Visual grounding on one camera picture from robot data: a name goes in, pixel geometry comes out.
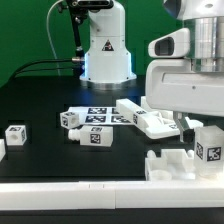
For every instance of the small white cube block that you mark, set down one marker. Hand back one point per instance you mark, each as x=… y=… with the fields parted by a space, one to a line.
x=16 y=135

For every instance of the flat white tagged plate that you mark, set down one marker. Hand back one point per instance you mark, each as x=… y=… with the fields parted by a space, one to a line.
x=99 y=116

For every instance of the white fence piece left edge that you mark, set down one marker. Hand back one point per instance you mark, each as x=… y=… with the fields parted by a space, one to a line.
x=2 y=149

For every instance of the white chair back frame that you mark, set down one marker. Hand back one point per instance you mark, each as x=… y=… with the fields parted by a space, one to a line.
x=156 y=124

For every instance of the white chair seat block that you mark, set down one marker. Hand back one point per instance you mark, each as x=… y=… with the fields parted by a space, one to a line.
x=172 y=165

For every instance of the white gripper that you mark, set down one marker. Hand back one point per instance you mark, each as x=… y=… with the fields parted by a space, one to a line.
x=171 y=83

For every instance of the white front fence bar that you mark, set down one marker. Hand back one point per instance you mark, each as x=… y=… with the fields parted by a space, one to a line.
x=111 y=195

